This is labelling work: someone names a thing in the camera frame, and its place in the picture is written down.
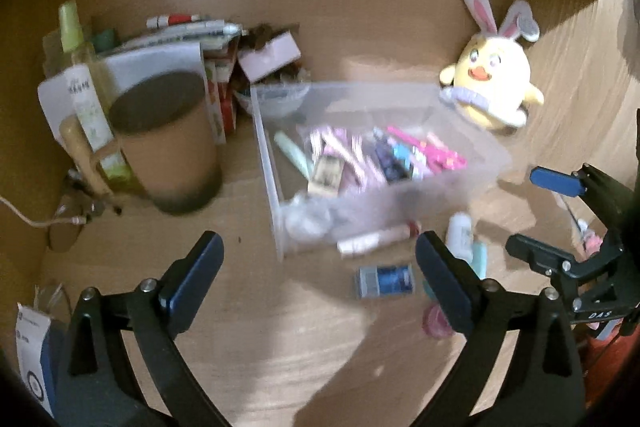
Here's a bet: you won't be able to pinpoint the peach pink tube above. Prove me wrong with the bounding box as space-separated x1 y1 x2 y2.
426 132 456 155

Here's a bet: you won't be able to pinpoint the pink rope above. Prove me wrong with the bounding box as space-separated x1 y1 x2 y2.
307 124 386 193

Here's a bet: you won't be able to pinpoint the small gold patterned box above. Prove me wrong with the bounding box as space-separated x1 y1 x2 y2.
308 155 345 197

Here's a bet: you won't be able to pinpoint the white blue paper bag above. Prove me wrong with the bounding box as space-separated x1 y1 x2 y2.
15 303 66 416

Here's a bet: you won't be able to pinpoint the white green-label bottle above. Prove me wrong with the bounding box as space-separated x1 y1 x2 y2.
445 212 473 263

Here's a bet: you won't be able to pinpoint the pink round compact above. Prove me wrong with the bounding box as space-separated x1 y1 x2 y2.
422 303 454 339

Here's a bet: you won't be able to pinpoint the magenta pink scissors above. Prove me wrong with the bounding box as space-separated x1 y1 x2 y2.
386 126 468 173

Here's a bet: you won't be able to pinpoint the yellow chick plush toy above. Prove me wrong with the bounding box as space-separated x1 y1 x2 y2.
439 0 544 131

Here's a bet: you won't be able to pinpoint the red white small tube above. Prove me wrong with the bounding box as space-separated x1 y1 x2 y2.
336 221 422 258

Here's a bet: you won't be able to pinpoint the dark purple spray bottle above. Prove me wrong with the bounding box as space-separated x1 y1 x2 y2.
374 141 409 183

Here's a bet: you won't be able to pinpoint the blue white small box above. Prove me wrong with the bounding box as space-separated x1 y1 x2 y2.
355 265 414 299

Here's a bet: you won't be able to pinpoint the clear plastic storage bin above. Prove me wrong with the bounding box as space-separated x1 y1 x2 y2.
253 82 511 258

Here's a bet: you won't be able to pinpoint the white ointment tube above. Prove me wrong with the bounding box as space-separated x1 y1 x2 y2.
273 131 314 181

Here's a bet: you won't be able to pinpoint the brown cylindrical container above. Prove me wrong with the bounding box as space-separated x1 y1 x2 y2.
108 70 222 216

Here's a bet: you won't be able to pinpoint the white bowl with jars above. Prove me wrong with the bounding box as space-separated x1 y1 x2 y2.
233 83 310 119

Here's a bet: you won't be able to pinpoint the green cap spray bottle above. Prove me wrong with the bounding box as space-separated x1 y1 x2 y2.
58 0 114 153

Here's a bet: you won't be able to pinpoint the small pink white box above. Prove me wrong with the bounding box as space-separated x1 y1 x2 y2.
238 31 302 83

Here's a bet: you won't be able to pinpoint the red white marker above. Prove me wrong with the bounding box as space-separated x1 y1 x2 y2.
145 14 202 30

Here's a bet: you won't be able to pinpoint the teal hair tie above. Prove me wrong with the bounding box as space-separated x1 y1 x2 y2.
391 142 417 168

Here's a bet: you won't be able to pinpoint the white charging cable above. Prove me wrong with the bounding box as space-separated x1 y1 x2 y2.
0 195 89 229

